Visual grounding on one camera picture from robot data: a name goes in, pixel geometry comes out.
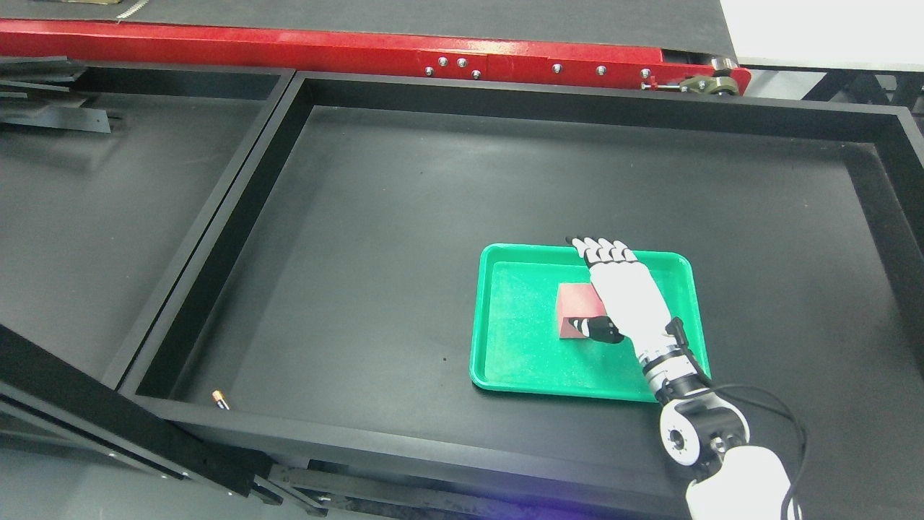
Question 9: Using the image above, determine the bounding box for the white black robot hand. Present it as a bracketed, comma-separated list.
[567, 237, 679, 365]

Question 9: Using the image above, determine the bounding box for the pink foam block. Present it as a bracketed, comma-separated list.
[557, 283, 609, 339]

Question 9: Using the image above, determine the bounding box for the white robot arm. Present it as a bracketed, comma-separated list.
[636, 342, 803, 519]

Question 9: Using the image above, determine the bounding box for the green plastic tray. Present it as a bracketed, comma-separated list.
[469, 243, 712, 402]

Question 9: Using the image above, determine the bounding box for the right black metal shelf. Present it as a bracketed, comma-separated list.
[2, 66, 922, 519]

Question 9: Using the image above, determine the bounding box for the black metal shelf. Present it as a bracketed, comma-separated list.
[1, 62, 294, 389]
[2, 66, 922, 519]

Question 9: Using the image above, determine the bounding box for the left black metal shelf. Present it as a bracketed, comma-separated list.
[1, 62, 294, 389]

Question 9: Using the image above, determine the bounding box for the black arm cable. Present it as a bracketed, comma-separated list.
[666, 318, 807, 520]

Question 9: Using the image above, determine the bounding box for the red conveyor frame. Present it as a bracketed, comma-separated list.
[1, 19, 752, 92]

